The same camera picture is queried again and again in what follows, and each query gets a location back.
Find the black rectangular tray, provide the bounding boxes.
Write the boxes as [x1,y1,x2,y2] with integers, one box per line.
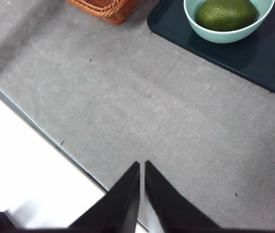
[146,0,275,96]

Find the brown wicker basket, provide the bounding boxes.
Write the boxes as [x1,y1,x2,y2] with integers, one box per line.
[65,0,140,25]

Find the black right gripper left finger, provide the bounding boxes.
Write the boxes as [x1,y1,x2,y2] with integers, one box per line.
[69,161,141,233]

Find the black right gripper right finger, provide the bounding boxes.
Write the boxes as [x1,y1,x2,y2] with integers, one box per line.
[144,160,222,233]

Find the teal ceramic bowl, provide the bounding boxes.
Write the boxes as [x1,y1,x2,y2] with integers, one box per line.
[183,0,275,44]

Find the green avocado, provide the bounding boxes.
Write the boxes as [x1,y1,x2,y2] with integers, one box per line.
[195,0,259,32]

